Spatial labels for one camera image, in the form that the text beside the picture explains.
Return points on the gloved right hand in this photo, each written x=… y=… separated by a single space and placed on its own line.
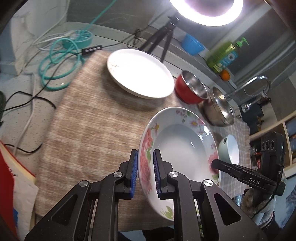
x=259 y=207

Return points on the plain white plate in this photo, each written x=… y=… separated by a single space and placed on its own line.
x=140 y=74

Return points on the ring light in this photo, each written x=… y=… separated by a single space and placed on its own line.
x=209 y=13

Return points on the teal power strip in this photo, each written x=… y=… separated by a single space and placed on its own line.
x=82 y=38

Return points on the orange fruit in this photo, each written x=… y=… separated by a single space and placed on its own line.
x=224 y=75

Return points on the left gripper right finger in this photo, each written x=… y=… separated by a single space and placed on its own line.
x=202 y=211

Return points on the green dish soap bottle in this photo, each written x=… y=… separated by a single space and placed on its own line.
x=225 y=55

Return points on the red white paper bag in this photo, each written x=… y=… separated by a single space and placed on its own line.
x=18 y=195

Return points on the blue plastic cup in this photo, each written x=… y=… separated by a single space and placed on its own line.
x=191 y=45

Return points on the small white bowl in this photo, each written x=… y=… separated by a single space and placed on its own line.
x=228 y=150

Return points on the black mini tripod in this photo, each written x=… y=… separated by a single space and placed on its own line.
x=165 y=31

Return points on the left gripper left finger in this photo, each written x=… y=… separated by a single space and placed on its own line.
x=89 y=211

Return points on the large steel bowl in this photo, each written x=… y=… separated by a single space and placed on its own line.
x=217 y=109

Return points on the floral plate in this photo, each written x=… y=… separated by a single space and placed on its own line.
x=185 y=141

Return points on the red steel bowl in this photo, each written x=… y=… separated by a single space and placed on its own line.
x=190 y=89

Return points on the chrome kitchen faucet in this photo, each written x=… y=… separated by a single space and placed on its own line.
x=250 y=93

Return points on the dark knife block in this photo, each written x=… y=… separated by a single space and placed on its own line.
x=252 y=117

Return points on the checkered table cloth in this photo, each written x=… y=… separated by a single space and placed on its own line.
x=93 y=130

